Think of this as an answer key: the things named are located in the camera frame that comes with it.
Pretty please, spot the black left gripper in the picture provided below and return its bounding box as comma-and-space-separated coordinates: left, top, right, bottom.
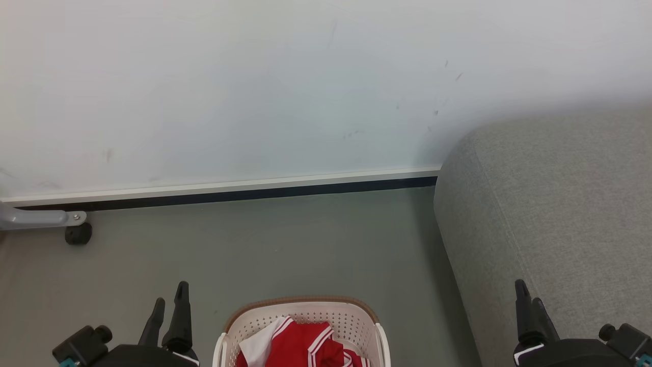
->
92, 281, 200, 367

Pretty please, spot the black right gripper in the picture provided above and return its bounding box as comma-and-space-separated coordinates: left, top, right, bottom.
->
512, 279, 626, 367

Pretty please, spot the red and white sports garment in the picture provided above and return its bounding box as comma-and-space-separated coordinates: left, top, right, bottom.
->
235, 316, 371, 367

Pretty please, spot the grey fabric sofa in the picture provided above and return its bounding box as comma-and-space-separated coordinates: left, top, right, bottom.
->
433, 104, 652, 367

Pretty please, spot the black caster wheel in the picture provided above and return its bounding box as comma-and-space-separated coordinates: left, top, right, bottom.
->
65, 223, 93, 246

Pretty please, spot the white and black baseboard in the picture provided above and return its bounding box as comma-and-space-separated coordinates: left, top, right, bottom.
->
0, 164, 442, 212

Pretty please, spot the grey metal stand leg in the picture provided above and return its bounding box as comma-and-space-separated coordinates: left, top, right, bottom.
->
0, 201, 88, 231

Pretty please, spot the white perforated laundry basket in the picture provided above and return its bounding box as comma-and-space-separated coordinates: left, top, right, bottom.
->
212, 296, 392, 367

